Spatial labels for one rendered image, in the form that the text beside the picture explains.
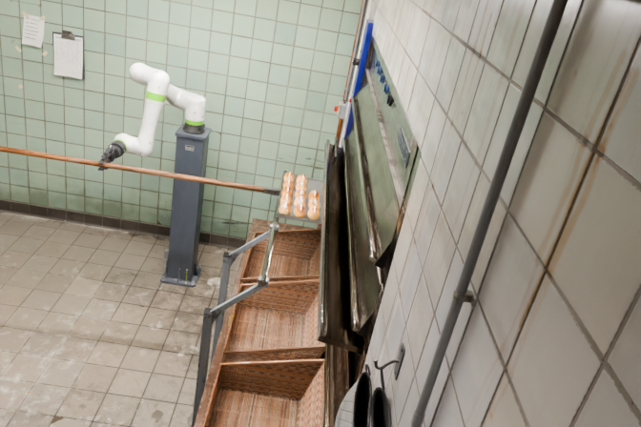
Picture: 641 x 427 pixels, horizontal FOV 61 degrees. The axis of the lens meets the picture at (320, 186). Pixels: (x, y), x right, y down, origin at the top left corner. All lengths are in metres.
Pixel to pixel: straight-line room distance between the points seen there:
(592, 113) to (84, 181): 4.50
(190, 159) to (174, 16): 1.07
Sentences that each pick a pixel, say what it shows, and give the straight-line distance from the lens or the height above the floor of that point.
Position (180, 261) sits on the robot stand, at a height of 0.19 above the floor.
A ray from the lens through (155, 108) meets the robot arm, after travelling 3.47.
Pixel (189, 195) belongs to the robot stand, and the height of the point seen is 0.74.
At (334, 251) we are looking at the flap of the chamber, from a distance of 2.24.
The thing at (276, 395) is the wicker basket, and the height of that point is 0.60.
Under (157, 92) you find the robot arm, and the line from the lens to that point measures 3.44.
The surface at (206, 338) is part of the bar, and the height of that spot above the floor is 0.81.
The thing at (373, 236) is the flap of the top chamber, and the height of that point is 1.73.
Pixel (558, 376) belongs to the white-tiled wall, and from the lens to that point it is 0.66.
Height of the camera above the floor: 2.55
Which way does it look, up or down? 24 degrees down
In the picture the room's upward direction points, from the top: 11 degrees clockwise
